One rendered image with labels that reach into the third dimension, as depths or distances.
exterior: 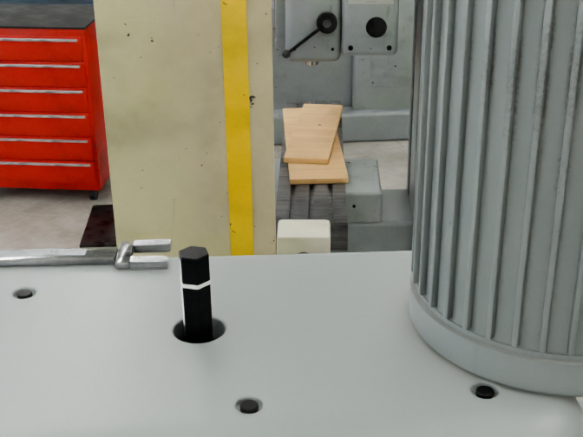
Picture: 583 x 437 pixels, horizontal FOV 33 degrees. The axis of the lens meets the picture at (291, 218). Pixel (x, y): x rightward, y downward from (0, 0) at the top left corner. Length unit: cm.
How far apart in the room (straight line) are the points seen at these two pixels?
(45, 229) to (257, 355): 472
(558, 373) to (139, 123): 194
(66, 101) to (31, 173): 49
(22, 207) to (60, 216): 27
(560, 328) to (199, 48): 187
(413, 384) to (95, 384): 20
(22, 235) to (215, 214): 287
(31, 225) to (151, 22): 314
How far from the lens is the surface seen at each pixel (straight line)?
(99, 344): 69
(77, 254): 80
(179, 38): 240
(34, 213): 557
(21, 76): 545
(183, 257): 67
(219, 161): 250
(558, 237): 59
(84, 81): 535
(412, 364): 66
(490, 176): 59
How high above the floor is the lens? 225
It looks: 25 degrees down
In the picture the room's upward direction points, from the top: 1 degrees counter-clockwise
